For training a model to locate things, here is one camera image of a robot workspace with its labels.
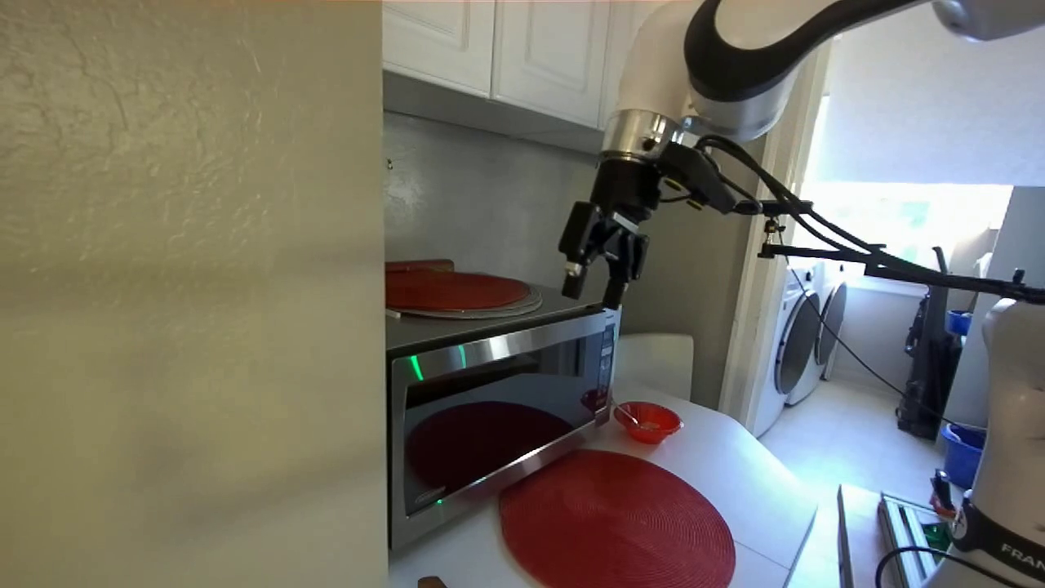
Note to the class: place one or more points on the white front-load washing machine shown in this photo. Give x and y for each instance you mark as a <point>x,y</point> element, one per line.
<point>790,347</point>

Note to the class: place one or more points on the blue plastic bucket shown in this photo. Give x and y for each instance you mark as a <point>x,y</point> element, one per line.
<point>965,460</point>

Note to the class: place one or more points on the small red bowl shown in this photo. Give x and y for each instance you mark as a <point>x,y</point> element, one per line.
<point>648,424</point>

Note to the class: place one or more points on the small brown round object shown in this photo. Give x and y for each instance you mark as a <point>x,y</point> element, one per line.
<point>434,583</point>

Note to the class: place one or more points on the aluminium rail robot base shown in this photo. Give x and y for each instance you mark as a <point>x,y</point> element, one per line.
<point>871,533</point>

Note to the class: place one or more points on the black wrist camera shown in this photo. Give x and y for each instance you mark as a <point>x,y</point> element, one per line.
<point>705,182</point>

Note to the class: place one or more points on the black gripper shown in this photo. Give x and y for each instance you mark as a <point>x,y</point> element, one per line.
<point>628,192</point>

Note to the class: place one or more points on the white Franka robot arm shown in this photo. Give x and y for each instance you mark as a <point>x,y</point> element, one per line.
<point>752,45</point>

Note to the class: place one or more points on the woven orange round placemat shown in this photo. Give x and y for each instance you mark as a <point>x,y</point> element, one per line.
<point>617,524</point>

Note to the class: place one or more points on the thin orange round placemat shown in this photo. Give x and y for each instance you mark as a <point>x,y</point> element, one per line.
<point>460,291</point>

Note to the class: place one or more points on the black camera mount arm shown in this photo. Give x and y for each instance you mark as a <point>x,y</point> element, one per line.
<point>926,274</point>

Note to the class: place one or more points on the black upright vacuum cleaner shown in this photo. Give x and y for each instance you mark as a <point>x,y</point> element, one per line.
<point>930,369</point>

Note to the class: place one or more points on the white front-load dryer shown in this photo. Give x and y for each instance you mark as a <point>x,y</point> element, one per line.
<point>834,323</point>

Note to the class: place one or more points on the stainless steel microwave oven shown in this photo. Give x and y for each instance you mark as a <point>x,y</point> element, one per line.
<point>491,437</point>

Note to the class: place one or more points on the white upper kitchen cabinets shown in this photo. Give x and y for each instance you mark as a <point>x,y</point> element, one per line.
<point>491,45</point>

